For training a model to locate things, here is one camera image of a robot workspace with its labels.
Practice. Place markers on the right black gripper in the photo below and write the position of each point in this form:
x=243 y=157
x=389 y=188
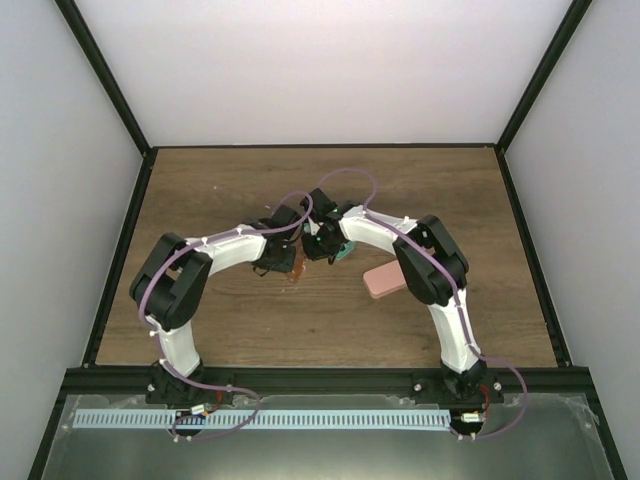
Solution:
x=314 y=253

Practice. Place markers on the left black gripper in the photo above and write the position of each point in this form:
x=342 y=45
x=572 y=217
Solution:
x=287 y=266

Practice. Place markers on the orange sunglasses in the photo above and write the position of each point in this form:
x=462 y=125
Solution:
x=298 y=269

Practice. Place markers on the pink glasses case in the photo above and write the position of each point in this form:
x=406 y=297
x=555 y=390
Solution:
x=384 y=280

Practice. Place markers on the grey glasses case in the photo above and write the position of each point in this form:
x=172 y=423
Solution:
x=345 y=249

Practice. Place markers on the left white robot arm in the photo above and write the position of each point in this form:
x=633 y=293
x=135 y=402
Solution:
x=169 y=286

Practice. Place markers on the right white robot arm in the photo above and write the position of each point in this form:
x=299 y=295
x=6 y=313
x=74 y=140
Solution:
x=433 y=267

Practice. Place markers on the black aluminium frame rail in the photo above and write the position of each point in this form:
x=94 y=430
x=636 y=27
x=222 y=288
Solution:
x=425 y=385

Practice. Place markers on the blue slotted cable duct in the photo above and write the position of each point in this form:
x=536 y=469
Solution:
x=411 y=420

